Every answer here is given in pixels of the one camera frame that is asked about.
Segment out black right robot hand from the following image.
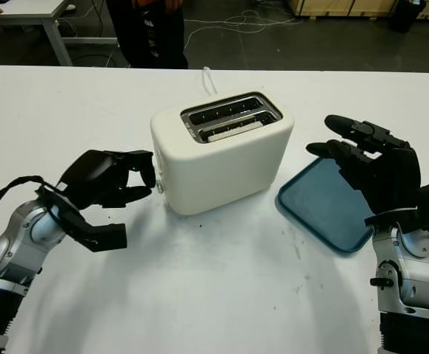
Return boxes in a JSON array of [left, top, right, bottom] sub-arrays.
[[306, 114, 422, 217]]

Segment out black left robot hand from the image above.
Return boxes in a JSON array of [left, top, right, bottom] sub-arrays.
[[55, 149, 156, 209]]

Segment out white bread slice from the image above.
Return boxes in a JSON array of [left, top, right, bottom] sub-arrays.
[[206, 123, 263, 143]]

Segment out blue plastic tray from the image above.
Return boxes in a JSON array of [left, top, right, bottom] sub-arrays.
[[277, 156, 380, 255]]

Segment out white two-slot toaster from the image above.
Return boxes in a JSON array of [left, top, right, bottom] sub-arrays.
[[150, 91, 296, 217]]

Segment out person in orange jacket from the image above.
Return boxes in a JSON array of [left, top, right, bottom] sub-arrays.
[[105, 0, 190, 70]]

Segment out black waste bin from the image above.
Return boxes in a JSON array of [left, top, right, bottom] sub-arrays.
[[389, 0, 428, 33]]

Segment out white desk with metal legs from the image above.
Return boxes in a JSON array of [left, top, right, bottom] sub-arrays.
[[0, 0, 122, 67]]

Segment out stacked wooden crates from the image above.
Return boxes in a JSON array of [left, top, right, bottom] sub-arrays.
[[287, 0, 429, 18]]

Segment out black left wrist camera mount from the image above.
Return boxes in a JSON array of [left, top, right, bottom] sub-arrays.
[[37, 186, 128, 254]]

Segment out white toaster power cord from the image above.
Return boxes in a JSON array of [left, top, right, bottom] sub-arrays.
[[201, 66, 217, 95]]

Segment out white cable on floor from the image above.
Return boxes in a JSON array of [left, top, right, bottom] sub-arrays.
[[183, 9, 304, 51]]

